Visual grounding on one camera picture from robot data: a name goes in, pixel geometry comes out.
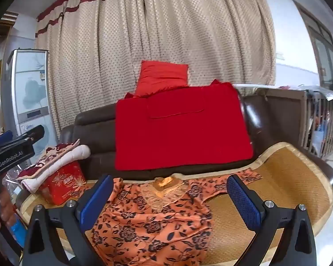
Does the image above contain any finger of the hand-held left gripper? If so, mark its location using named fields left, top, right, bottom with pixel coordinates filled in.
left=12, top=125, right=45, bottom=145
left=0, top=131, right=14, bottom=148

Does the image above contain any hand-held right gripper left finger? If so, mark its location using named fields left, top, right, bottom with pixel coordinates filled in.
left=22, top=174, right=114, bottom=266

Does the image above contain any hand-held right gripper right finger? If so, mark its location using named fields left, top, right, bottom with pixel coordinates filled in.
left=226, top=174, right=317, bottom=266

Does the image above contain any orange floral blouse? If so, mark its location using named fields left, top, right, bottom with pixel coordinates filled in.
left=90, top=169, right=263, bottom=266

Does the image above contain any person's left hand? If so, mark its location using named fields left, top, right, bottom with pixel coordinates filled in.
left=0, top=184, right=17, bottom=233

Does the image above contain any clear plastic wrap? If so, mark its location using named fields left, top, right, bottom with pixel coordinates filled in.
left=1, top=168, right=24, bottom=200

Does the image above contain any red gift box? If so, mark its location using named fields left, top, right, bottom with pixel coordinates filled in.
left=37, top=159, right=87, bottom=206

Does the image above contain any folded white patterned quilt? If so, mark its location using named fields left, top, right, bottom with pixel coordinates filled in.
left=17, top=139, right=91, bottom=194

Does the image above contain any white standing air conditioner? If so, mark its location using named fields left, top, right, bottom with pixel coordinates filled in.
left=6, top=48, right=59, bottom=145

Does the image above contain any woven bamboo mat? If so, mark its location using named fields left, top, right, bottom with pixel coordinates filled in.
left=18, top=142, right=333, bottom=266

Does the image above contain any dark brown leather sofa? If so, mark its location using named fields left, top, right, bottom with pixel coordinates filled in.
left=58, top=89, right=333, bottom=197

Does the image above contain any red blanket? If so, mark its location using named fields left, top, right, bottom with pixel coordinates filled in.
left=115, top=79, right=254, bottom=171

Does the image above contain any wooden crib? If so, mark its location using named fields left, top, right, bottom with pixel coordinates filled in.
left=237, top=84, right=333, bottom=162

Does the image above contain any red pillow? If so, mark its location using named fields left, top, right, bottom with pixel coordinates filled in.
left=133, top=60, right=190, bottom=98

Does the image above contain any beige dotted curtain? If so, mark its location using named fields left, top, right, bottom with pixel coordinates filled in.
left=35, top=0, right=276, bottom=142

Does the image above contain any brown framed window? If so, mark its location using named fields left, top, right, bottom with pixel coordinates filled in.
left=293, top=0, right=333, bottom=92

